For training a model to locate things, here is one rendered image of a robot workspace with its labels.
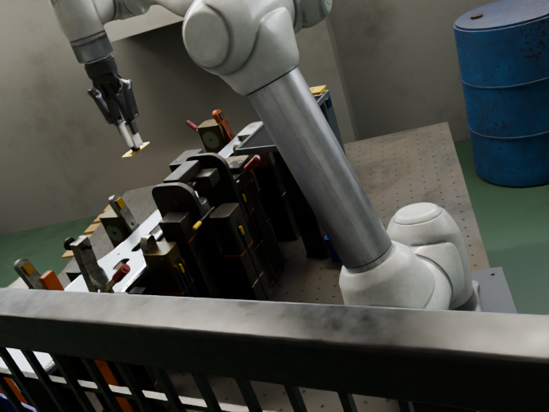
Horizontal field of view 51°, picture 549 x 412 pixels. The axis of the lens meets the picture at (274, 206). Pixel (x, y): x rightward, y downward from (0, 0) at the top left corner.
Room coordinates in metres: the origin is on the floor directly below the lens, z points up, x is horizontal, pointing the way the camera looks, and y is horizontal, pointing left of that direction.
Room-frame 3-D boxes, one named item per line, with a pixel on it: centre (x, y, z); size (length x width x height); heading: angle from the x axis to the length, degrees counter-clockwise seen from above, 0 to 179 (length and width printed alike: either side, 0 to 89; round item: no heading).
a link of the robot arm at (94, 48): (1.47, 0.30, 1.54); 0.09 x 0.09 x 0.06
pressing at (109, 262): (1.63, 0.30, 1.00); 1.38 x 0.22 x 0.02; 146
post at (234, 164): (1.57, 0.07, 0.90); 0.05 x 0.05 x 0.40; 56
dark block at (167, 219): (1.30, 0.25, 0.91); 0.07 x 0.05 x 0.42; 56
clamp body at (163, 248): (1.26, 0.29, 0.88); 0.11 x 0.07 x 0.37; 56
